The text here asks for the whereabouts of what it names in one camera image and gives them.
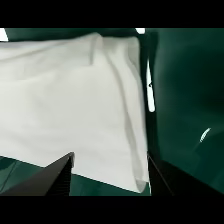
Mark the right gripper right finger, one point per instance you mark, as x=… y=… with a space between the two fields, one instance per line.
x=173 y=181

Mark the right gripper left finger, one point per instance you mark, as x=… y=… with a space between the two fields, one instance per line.
x=53 y=180

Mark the white garment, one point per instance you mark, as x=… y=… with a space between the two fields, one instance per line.
x=70 y=110

